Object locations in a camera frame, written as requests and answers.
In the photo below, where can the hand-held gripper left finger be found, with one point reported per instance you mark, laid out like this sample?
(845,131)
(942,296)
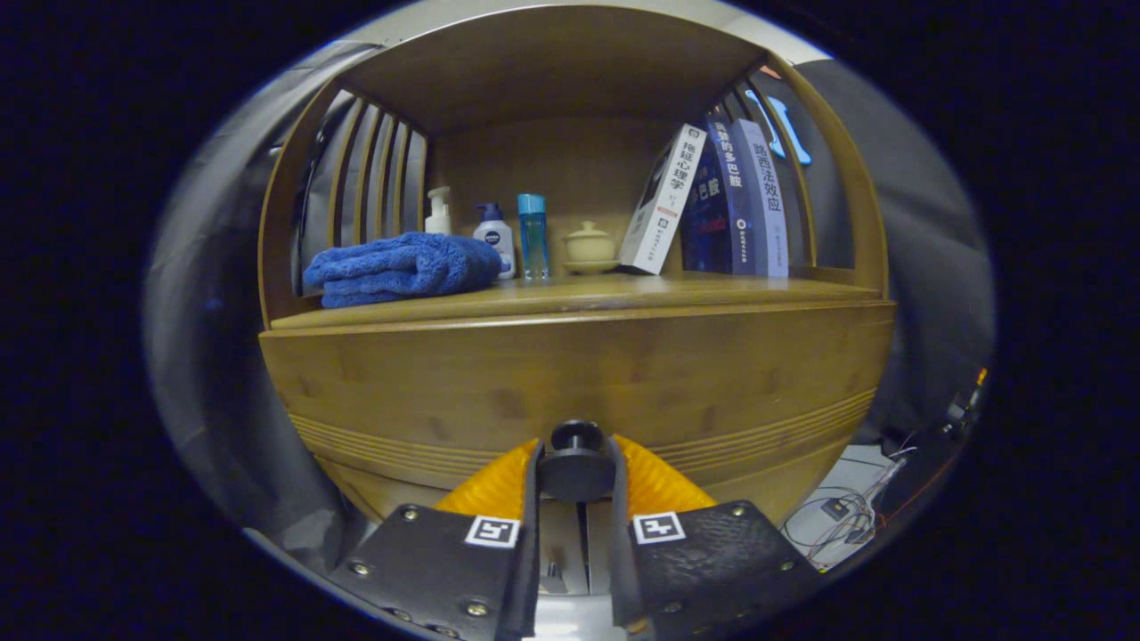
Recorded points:
(532,552)

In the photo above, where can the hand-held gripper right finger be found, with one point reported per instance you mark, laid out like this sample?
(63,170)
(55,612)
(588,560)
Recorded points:
(621,561)

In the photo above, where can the black round drawer knob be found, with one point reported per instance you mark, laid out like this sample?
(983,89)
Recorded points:
(576,472)

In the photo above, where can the wooden drawer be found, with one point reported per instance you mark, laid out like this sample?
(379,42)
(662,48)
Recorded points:
(570,374)

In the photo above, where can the wooden countertop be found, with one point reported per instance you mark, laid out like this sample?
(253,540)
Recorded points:
(623,289)

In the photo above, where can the wooden cabinet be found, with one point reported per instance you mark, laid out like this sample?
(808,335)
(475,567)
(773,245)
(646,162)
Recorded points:
(552,62)

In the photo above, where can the beige lidded teacup with saucer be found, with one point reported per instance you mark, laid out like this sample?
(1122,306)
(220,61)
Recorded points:
(590,247)

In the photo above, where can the clear blue bottle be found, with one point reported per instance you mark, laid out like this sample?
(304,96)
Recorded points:
(533,240)

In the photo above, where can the blue folded towel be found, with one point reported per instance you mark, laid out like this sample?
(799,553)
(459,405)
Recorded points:
(401,267)

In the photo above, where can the white bottle with blue cap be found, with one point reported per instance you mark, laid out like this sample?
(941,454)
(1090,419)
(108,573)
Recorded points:
(495,236)

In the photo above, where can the white pump bottle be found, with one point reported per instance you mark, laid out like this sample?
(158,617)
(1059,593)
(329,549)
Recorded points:
(437,218)

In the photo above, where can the dark blue book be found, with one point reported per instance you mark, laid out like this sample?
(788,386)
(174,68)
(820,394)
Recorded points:
(712,214)

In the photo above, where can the white book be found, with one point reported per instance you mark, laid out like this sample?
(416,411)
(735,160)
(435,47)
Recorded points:
(663,200)

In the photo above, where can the black device with orange tip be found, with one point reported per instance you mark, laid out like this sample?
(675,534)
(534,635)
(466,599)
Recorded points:
(962,409)

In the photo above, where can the pale lavender book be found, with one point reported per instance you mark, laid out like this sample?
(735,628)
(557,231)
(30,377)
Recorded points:
(768,205)

